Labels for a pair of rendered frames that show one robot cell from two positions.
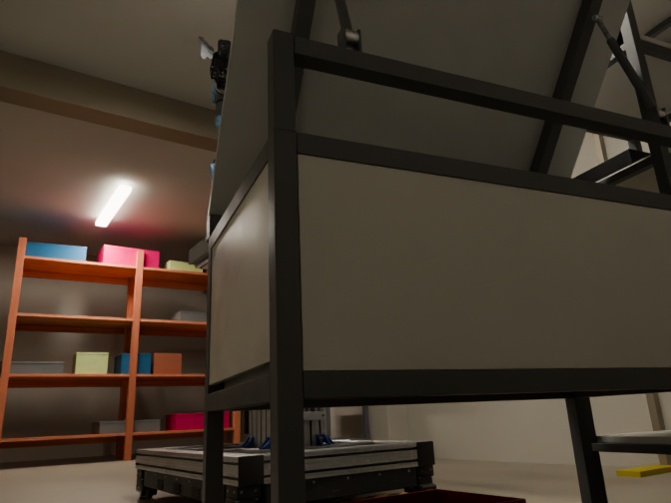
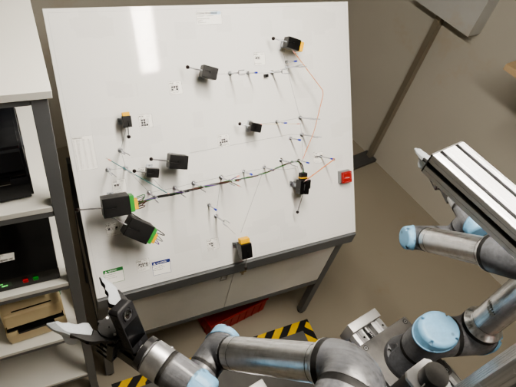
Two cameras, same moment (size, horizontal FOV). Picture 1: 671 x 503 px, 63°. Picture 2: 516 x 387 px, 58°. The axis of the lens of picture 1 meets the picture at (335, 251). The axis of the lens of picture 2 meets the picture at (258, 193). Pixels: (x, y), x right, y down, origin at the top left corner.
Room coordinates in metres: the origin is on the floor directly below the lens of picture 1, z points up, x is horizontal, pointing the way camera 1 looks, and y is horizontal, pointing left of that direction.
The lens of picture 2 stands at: (2.72, -0.44, 2.52)
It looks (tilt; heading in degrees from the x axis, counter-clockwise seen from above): 47 degrees down; 168
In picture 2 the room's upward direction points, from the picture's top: 16 degrees clockwise
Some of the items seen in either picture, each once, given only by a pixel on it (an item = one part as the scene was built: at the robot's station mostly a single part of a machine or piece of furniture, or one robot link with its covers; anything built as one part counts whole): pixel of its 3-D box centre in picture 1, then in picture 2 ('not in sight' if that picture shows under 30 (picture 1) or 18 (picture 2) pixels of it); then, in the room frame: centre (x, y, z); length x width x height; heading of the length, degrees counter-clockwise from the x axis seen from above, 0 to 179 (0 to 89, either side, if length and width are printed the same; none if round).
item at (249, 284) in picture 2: not in sight; (280, 272); (1.47, 0.04, 0.60); 0.55 x 0.03 x 0.39; 114
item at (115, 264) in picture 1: (126, 349); not in sight; (6.48, 2.54, 1.23); 2.69 x 0.71 x 2.46; 124
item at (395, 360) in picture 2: not in sight; (412, 352); (2.11, 0.31, 1.21); 0.15 x 0.15 x 0.10
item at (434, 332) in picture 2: not in sight; (432, 336); (2.11, 0.31, 1.33); 0.13 x 0.12 x 0.14; 98
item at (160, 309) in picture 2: not in sight; (172, 302); (1.69, -0.46, 0.60); 0.55 x 0.02 x 0.39; 114
